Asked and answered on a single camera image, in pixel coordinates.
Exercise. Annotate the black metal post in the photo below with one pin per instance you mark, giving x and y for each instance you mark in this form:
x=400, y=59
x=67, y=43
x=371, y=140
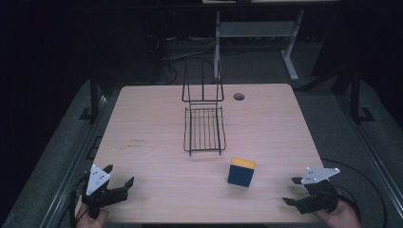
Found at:
x=94, y=95
x=356, y=95

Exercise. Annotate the person's left hand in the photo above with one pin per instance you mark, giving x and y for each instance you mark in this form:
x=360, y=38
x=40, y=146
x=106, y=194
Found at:
x=91, y=219

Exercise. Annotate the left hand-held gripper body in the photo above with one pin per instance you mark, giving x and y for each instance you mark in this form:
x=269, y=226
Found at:
x=98, y=186

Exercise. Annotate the person's right hand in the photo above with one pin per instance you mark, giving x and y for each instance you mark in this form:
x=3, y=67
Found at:
x=340, y=217

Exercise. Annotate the blue and yellow box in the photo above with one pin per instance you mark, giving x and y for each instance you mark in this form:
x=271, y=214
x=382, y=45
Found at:
x=241, y=172

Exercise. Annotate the white metal stand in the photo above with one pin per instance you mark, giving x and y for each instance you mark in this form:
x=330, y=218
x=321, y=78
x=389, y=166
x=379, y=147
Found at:
x=256, y=41

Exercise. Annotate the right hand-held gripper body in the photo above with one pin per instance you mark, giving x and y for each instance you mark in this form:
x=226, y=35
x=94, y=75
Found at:
x=316, y=193

